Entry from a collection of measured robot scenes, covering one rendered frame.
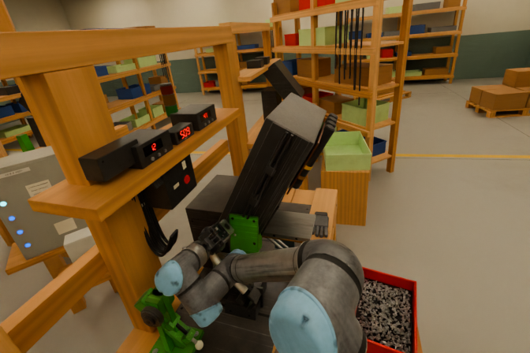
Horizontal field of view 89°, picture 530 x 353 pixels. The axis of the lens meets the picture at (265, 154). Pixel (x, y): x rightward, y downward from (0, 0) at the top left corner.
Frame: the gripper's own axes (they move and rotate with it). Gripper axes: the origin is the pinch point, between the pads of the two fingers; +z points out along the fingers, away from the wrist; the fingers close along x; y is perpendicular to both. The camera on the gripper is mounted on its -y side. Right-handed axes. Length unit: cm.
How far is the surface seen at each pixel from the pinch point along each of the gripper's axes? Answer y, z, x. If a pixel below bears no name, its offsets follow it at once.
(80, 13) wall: -410, 742, 979
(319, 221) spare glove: 10, 55, -32
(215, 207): -3.3, 10.1, 9.1
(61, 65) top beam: 21, -35, 57
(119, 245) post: -16.3, -24.1, 18.7
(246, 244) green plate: 1.7, 2.5, -9.9
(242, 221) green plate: 7.0, 2.4, -2.5
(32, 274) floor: -248, 67, 90
